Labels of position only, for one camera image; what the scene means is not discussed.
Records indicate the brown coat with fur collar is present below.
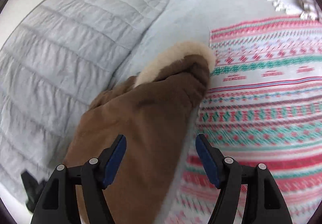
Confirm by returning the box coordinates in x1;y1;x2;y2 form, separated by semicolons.
64;41;216;223

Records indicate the patterned knit blanket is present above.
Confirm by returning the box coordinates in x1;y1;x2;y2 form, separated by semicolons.
165;13;322;224

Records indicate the grey quilted headboard cushion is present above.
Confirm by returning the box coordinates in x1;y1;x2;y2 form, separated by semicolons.
1;0;169;203

